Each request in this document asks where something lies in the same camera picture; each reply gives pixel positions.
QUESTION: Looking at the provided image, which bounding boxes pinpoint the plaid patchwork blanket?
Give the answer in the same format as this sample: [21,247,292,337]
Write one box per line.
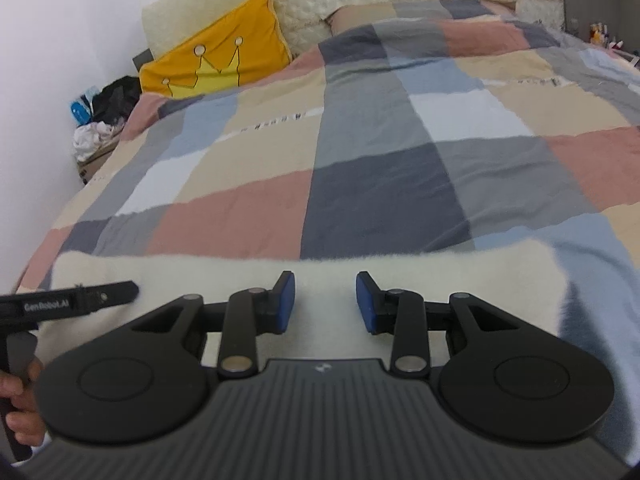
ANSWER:
[15,0,640,461]

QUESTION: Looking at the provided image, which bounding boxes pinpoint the white floral pillow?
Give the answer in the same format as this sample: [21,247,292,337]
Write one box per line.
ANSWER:
[515,0,567,32]

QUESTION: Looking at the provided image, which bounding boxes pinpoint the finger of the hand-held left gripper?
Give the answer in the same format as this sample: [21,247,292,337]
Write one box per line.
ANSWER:
[74,281,140,316]

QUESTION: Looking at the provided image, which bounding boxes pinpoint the person's left hand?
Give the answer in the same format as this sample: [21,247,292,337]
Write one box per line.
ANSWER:
[0,359,49,455]

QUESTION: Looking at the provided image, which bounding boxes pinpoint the plaid beige pillow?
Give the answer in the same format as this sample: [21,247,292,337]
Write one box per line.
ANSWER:
[324,0,517,37]

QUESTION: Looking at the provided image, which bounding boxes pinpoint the crumpled white cloth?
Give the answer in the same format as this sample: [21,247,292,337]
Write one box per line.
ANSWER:
[72,120,124,162]

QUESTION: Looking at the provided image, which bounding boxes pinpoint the cluster of small bottles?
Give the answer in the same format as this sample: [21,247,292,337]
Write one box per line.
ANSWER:
[586,22,626,52]

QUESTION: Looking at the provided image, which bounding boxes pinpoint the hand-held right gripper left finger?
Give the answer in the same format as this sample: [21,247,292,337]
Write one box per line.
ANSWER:
[132,270,297,380]

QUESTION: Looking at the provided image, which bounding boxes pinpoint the yellow crown pillow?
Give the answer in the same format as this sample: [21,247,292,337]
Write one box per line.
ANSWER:
[138,0,293,99]

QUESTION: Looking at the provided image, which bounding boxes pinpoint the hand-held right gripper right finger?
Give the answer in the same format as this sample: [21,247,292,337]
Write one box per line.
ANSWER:
[355,270,521,376]

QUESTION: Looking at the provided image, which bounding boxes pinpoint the blue and white packet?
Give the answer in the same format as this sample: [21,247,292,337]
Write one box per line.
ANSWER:
[70,87,102,127]

